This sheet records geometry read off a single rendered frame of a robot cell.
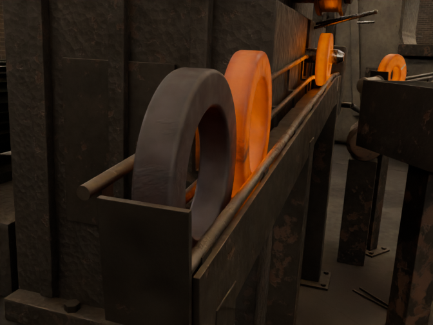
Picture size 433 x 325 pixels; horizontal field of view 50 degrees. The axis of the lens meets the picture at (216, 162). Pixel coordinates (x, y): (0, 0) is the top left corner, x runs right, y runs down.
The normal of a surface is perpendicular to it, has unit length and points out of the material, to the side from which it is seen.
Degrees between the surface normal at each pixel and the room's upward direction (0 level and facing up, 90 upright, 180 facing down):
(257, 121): 88
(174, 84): 30
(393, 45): 90
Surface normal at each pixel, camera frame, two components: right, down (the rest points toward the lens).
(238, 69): -0.14, -0.60
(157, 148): -0.26, -0.20
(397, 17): -0.54, 0.17
